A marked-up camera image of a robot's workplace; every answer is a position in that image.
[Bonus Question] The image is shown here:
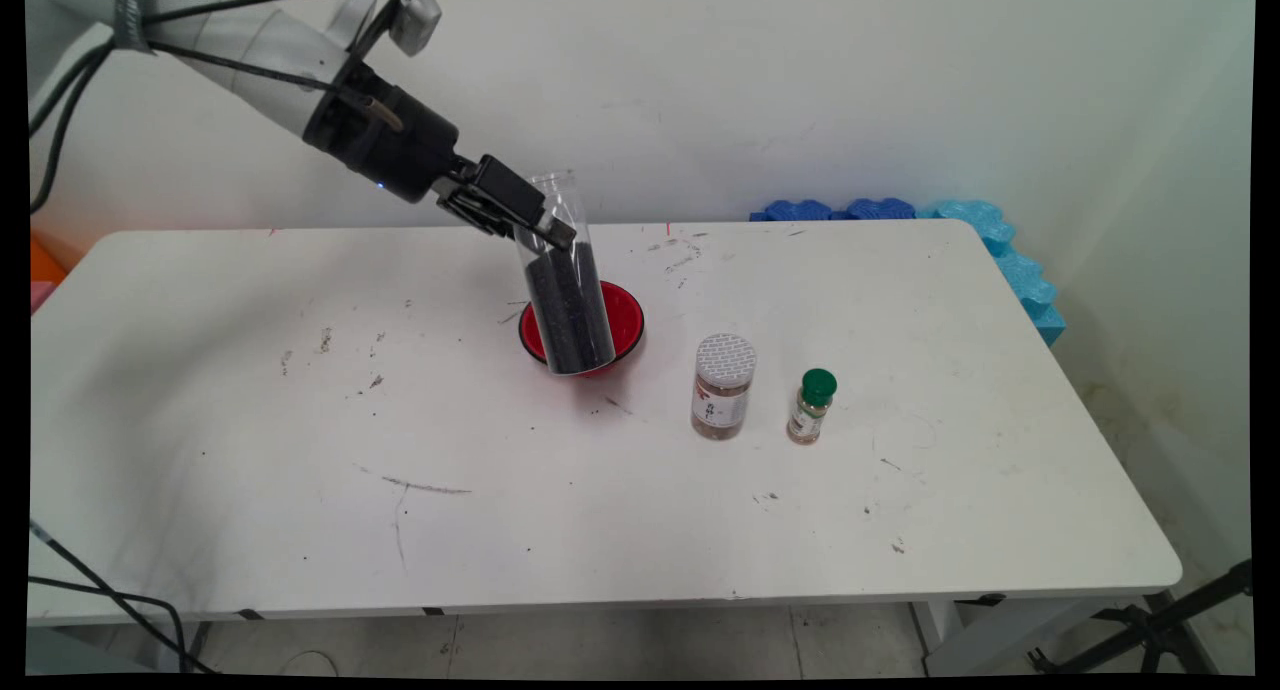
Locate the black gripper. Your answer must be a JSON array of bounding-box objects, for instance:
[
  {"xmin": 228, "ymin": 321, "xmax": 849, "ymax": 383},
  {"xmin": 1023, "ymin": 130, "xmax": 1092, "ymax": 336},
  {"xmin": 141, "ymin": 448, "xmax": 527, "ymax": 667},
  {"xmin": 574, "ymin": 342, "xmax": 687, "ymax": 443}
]
[{"xmin": 303, "ymin": 58, "xmax": 579, "ymax": 252}]

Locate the clear jar of black seeds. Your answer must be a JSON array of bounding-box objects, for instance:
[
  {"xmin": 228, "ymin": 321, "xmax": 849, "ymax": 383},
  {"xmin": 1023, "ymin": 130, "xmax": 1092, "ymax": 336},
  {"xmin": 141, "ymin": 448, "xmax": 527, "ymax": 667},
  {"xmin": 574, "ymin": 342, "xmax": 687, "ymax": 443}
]
[{"xmin": 512, "ymin": 170, "xmax": 618, "ymax": 378}]

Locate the red bowl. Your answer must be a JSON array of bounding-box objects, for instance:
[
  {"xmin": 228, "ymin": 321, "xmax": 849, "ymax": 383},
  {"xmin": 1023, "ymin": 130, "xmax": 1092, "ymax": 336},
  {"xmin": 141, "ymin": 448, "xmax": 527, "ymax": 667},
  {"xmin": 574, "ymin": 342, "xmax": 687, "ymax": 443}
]
[{"xmin": 518, "ymin": 280, "xmax": 646, "ymax": 379}]

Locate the spice jar with silver lid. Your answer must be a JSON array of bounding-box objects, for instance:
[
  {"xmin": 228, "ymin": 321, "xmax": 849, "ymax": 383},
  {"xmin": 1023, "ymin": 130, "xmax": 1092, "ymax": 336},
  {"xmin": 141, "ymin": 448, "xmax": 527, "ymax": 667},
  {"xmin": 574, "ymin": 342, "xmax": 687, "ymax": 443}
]
[{"xmin": 690, "ymin": 333, "xmax": 758, "ymax": 441}]

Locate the small spice bottle green cap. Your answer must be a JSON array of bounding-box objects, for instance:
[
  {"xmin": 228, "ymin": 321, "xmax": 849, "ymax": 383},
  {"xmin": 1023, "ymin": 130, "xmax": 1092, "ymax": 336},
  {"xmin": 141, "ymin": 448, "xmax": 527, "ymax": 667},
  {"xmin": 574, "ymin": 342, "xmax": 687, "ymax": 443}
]
[{"xmin": 786, "ymin": 368, "xmax": 839, "ymax": 446}]

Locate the orange foam tile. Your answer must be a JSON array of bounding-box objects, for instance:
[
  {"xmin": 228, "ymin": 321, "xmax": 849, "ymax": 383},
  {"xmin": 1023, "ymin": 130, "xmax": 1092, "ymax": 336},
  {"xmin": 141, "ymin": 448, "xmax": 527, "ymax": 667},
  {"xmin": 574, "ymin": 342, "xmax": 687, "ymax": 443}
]
[{"xmin": 30, "ymin": 232, "xmax": 69, "ymax": 286}]

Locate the light blue foam tile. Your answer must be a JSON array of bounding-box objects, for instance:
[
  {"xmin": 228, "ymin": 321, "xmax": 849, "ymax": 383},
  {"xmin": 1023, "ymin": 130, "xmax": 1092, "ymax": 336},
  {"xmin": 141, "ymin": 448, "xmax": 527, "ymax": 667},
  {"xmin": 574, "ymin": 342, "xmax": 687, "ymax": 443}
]
[{"xmin": 918, "ymin": 200, "xmax": 1067, "ymax": 348}]

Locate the white table leg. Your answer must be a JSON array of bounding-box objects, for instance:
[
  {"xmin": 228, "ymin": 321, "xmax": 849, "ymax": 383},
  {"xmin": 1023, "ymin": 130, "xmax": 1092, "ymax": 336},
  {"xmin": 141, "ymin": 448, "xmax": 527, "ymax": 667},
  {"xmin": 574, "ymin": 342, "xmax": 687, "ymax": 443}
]
[{"xmin": 910, "ymin": 598, "xmax": 1151, "ymax": 677}]

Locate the black tripod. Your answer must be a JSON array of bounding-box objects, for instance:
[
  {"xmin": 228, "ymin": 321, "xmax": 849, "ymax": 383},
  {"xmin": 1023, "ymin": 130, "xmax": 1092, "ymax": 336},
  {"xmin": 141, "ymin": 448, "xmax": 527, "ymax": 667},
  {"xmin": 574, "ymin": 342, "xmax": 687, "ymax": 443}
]
[{"xmin": 1028, "ymin": 560, "xmax": 1254, "ymax": 676}]

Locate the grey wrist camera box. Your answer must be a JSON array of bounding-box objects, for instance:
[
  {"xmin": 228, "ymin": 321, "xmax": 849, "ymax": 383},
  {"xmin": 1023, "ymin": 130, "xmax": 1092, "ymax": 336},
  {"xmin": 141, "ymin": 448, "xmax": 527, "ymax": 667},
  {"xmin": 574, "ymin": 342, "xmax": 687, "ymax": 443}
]
[{"xmin": 335, "ymin": 0, "xmax": 444, "ymax": 58}]

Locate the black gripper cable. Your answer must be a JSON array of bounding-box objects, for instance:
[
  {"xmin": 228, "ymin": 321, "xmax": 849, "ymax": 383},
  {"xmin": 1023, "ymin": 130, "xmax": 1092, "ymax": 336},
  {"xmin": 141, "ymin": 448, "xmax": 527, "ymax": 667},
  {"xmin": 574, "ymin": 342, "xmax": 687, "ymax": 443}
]
[{"xmin": 30, "ymin": 38, "xmax": 407, "ymax": 217}]

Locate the black camera cable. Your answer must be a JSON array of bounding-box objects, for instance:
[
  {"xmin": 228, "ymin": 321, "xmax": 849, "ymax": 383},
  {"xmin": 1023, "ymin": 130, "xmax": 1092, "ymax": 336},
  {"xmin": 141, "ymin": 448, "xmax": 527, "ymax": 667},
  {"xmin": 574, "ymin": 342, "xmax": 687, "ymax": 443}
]
[{"xmin": 30, "ymin": 0, "xmax": 427, "ymax": 141}]

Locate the black velcro strap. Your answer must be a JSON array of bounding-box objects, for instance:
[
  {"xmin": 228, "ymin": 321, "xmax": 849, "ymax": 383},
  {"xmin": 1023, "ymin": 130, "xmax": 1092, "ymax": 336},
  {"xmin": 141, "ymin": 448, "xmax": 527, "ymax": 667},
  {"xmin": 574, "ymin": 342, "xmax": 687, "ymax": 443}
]
[{"xmin": 111, "ymin": 0, "xmax": 157, "ymax": 57}]

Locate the black floor cable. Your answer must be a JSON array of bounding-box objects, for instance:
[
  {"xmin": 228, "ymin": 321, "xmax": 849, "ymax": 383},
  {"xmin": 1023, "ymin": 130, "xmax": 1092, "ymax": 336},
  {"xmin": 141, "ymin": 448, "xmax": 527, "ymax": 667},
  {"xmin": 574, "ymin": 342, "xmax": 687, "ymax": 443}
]
[{"xmin": 28, "ymin": 518, "xmax": 219, "ymax": 675}]

